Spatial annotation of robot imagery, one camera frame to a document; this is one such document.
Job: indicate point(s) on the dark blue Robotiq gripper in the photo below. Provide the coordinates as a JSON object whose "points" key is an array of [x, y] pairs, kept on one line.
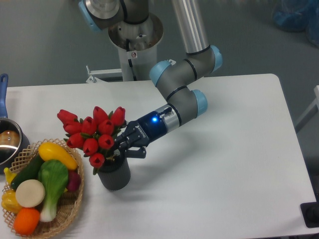
{"points": [[139, 133]]}

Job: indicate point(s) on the red tulip bouquet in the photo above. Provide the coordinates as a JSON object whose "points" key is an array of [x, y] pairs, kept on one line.
{"points": [[95, 135]]}

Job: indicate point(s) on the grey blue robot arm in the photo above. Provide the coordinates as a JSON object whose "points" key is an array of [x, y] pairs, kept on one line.
{"points": [[182, 104]]}

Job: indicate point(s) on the dark grey ribbed vase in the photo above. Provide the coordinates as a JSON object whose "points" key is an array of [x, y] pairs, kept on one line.
{"points": [[115, 176]]}

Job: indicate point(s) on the purple red radish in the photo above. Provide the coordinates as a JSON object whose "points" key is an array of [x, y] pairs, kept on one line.
{"points": [[74, 181]]}

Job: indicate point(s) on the green bok choy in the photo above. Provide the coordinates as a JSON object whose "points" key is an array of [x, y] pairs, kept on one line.
{"points": [[53, 174]]}

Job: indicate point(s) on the yellow squash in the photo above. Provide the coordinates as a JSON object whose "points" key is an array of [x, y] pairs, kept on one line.
{"points": [[49, 151]]}

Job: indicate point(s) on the woven wicker basket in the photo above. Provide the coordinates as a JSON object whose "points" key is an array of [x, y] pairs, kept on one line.
{"points": [[68, 205]]}

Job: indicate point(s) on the dark green cucumber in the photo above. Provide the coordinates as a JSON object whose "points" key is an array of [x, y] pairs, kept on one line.
{"points": [[30, 171]]}

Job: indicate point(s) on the beige round bun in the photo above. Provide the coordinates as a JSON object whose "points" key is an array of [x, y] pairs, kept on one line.
{"points": [[30, 193]]}

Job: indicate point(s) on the yellow banana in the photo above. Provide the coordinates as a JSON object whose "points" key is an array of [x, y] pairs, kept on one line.
{"points": [[9, 176]]}

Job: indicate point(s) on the orange fruit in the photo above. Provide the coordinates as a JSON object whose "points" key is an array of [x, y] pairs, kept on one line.
{"points": [[26, 221]]}

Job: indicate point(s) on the yellow bell pepper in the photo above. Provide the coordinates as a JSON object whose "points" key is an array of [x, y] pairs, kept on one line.
{"points": [[9, 202]]}

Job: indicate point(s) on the white furniture edge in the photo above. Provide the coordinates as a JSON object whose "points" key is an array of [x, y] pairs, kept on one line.
{"points": [[309, 112]]}

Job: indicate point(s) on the black device at table edge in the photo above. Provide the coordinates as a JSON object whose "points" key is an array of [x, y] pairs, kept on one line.
{"points": [[310, 212]]}

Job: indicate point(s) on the blue plastic bag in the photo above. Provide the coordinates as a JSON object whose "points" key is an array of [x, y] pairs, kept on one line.
{"points": [[298, 16]]}

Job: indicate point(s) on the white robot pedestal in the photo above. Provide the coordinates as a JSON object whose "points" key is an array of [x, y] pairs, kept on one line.
{"points": [[136, 33]]}

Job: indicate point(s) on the blue handled saucepan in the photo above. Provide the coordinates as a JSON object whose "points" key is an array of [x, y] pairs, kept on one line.
{"points": [[12, 138]]}

